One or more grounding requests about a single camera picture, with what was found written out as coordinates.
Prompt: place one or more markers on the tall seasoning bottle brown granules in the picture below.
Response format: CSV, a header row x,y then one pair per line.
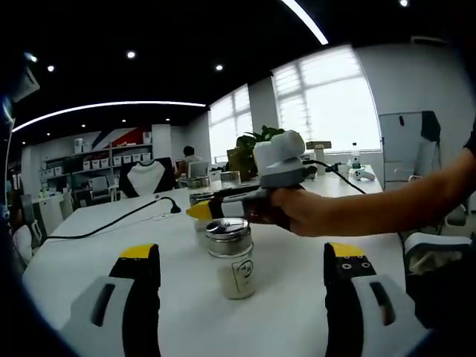
x,y
231,176

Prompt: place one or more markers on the green plant in white pot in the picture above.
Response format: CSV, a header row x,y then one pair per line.
x,y
247,148

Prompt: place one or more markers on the white controller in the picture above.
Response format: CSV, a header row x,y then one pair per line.
x,y
362,174

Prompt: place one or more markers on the dark hanging garment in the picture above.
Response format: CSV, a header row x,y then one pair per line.
x,y
430,124

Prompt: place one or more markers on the round ceiling spotlights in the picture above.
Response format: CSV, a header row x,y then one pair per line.
x,y
131,54

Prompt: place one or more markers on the red blue striped wall banner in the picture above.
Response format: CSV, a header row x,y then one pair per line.
x,y
122,135

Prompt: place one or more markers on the narrow window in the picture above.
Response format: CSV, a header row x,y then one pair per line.
x,y
230,126

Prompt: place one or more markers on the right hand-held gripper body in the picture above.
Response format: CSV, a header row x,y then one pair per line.
x,y
279,156

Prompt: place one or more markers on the shelf with white storage bins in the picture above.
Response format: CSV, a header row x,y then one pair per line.
x,y
96,161

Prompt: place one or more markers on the ceiling light strip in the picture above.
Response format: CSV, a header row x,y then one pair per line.
x,y
93,106
308,22

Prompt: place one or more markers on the ceiling air conditioner unit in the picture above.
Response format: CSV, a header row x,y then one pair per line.
x,y
26,83

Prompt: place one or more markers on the black and white office chair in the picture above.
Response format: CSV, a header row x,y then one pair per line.
x,y
147,175

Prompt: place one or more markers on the brown cardboard box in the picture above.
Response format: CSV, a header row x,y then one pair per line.
x,y
232,160

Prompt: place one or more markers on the person's right hand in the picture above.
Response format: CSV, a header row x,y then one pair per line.
x,y
303,212

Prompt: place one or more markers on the large window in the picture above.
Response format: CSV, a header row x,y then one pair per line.
x,y
327,104

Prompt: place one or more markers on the white cabinet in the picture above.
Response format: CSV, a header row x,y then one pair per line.
x,y
401,145

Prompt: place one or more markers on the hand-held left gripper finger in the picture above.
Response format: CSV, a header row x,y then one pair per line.
x,y
394,327

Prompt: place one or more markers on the small seasoning bottle white powder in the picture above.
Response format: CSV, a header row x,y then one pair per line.
x,y
230,253

